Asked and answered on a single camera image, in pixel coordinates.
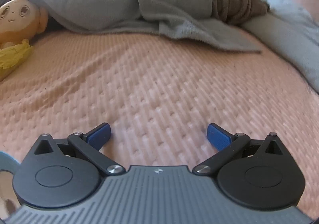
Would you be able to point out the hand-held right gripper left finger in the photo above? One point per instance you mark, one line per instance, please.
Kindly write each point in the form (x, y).
(99, 135)

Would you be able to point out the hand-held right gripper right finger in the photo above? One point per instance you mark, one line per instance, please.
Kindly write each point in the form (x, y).
(218, 137)

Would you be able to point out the pink textured bed mat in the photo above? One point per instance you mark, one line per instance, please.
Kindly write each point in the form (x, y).
(149, 77)

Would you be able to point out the napa cabbage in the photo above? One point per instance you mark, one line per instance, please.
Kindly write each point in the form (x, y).
(12, 57)

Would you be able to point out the light blue pillow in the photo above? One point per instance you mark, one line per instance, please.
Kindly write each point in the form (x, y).
(286, 29)

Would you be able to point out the monkey plush toy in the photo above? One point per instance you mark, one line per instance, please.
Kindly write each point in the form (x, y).
(17, 22)

